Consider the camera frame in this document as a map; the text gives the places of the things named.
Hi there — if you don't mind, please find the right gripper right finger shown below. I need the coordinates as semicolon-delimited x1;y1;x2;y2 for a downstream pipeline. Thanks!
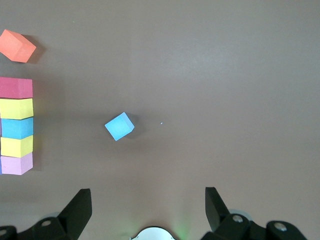
201;186;308;240

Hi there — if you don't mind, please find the yellow foam cube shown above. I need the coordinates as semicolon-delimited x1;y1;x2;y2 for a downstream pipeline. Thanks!
0;135;34;159
0;97;34;120

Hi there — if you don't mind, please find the orange foam cube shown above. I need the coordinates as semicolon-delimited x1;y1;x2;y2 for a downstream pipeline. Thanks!
0;29;37;64

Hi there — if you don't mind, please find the brown table mat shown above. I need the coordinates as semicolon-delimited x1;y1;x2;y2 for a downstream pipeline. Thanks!
0;0;320;240

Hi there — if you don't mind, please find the pink foam cube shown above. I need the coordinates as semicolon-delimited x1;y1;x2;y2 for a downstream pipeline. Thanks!
0;152;34;176

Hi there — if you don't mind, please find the blue foam cube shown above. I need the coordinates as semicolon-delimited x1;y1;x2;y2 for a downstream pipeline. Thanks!
0;116;34;140
104;111;136;142

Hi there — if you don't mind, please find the red foam cube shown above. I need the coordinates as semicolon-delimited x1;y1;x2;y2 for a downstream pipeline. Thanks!
0;76;34;100

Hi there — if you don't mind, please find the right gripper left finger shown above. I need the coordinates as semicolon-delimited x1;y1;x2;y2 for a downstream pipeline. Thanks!
0;188;93;240

